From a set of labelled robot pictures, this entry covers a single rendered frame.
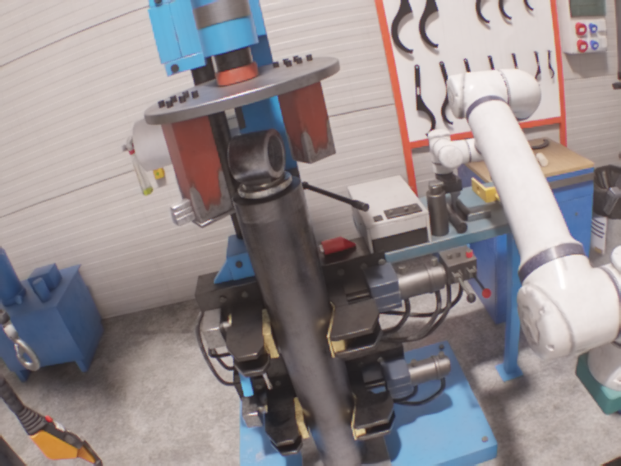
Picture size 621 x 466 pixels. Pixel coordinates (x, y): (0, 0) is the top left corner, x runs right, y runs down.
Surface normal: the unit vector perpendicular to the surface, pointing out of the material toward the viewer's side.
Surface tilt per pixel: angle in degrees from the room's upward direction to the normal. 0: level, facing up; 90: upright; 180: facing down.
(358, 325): 0
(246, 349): 0
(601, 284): 21
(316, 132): 90
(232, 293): 90
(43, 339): 90
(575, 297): 31
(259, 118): 90
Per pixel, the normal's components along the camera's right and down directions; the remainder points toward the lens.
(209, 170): 0.60, 0.27
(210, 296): 0.12, 0.45
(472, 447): -0.20, -0.86
